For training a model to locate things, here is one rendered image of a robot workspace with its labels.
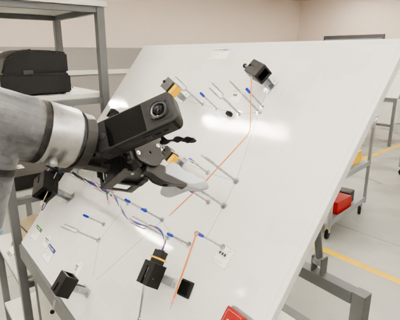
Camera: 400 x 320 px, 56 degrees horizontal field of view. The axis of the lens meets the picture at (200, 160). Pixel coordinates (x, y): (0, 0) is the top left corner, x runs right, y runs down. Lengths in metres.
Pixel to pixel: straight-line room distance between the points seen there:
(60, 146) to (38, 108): 0.05
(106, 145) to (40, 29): 8.19
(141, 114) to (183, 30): 9.97
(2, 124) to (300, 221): 0.62
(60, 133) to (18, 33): 8.07
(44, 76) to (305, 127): 1.19
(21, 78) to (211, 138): 0.93
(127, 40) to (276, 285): 8.86
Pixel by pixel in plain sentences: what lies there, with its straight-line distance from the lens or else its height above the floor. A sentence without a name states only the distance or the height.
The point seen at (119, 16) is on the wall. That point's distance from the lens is 9.41.
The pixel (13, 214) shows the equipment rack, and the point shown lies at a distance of 1.79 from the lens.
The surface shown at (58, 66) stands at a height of 1.58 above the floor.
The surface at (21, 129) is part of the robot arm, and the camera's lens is 0.44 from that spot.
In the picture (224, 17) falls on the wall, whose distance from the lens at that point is 11.45.
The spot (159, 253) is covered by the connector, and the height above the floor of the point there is 1.17.
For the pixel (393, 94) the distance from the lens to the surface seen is 7.62.
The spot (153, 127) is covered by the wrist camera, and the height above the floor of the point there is 1.55.
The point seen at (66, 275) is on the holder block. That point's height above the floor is 1.02.
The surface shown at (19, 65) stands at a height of 1.59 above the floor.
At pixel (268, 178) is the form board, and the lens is 0.94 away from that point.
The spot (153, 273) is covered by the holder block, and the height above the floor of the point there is 1.13.
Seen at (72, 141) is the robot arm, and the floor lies 1.54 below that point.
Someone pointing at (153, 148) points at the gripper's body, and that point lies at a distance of 0.52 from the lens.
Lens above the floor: 1.64
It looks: 16 degrees down
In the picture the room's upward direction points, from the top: straight up
